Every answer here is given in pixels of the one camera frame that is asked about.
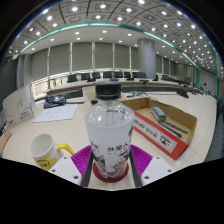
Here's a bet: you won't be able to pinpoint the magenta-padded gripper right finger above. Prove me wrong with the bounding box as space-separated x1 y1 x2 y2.
129 144 175 188

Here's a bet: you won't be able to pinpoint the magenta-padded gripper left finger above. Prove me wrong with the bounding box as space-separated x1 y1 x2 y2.
48 144 94 188

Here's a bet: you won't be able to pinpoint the clear plastic drink bottle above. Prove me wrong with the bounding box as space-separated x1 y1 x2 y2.
83 81 136 181

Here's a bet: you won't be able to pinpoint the open red-sided cardboard box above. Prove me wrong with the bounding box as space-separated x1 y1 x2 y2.
120 96 198 162

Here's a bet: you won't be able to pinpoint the white and yellow mug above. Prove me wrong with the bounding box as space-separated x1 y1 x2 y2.
27 133 76 172

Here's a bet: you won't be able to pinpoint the dark pens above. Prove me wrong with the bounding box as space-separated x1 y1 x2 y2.
156 120 189 139

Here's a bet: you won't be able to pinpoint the grey board eraser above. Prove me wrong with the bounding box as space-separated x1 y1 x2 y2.
150 106 167 122

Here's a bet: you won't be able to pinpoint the white paper sheet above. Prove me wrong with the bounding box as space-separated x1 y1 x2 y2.
32 103 79 124

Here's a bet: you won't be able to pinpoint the large white cardboard box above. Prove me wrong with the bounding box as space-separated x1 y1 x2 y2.
1 85 37 130

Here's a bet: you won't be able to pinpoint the row of black office chairs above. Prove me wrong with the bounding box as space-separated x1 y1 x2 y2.
66 70 194 86

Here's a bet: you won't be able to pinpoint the round ceiling lights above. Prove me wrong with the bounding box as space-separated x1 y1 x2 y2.
6 0 221 71

